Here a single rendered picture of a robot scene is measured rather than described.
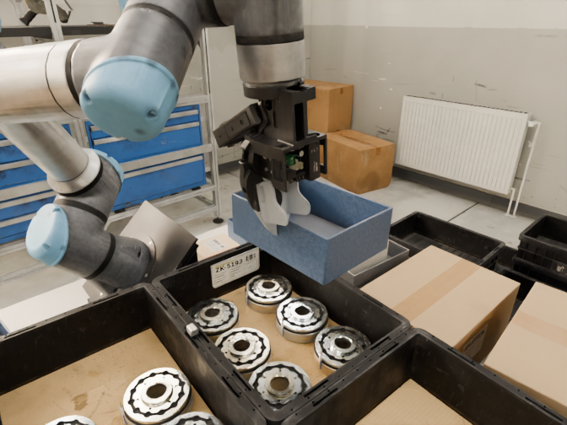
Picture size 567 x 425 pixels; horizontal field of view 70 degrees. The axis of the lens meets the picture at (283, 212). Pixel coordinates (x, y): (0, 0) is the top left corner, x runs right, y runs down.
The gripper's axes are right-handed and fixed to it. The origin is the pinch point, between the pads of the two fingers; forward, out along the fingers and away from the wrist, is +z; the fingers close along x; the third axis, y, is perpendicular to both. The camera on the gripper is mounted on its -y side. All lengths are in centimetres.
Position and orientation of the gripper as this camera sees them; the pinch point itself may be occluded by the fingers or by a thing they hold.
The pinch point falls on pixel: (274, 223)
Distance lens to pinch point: 57.4
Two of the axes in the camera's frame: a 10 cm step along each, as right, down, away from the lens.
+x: 7.5, -3.6, 5.5
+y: 6.6, 3.3, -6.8
